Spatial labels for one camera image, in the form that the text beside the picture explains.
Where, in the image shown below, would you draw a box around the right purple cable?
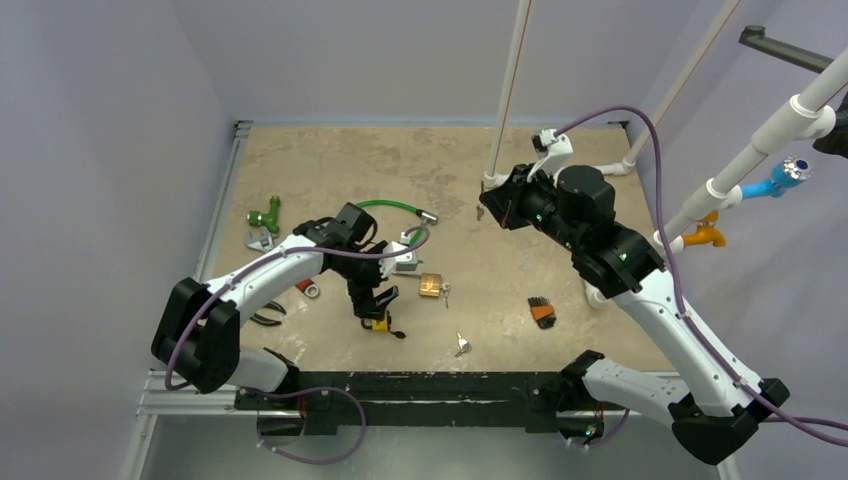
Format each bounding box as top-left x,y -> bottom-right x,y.
555,105 -> 848,450

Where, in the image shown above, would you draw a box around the black pliers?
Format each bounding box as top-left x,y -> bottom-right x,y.
250,301 -> 287,327

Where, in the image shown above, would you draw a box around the red adjustable wrench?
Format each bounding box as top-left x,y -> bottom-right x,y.
245,226 -> 321,299

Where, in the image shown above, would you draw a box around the small yellow padlock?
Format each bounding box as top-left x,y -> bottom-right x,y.
360,310 -> 406,339

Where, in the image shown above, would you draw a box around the black overhead bar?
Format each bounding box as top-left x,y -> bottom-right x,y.
738,25 -> 833,74

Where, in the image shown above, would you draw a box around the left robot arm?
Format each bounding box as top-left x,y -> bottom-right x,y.
151,203 -> 413,409

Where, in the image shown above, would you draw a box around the blue faucet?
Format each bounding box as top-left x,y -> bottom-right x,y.
740,156 -> 813,200

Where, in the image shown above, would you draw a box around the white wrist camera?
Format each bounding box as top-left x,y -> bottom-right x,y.
378,230 -> 421,278
527,129 -> 574,182

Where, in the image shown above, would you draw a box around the orange faucet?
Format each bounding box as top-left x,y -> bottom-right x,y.
683,210 -> 726,248

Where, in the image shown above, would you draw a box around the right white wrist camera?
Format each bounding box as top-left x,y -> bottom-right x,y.
527,129 -> 574,182

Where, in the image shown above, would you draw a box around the green cable lock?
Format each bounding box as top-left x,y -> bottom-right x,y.
356,199 -> 439,249

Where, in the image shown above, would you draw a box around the green hose nozzle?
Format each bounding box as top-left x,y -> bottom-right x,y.
246,195 -> 281,236

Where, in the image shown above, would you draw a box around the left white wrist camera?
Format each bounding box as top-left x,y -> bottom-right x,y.
378,230 -> 421,278

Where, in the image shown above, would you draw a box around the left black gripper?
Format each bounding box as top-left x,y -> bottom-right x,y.
331,242 -> 398,320

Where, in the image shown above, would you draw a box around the large brass padlock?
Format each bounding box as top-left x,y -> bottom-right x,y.
394,271 -> 443,298

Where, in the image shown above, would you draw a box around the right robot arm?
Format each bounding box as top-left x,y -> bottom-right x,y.
479,164 -> 789,465

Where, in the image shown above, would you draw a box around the orange hex key set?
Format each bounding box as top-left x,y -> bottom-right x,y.
527,296 -> 557,330

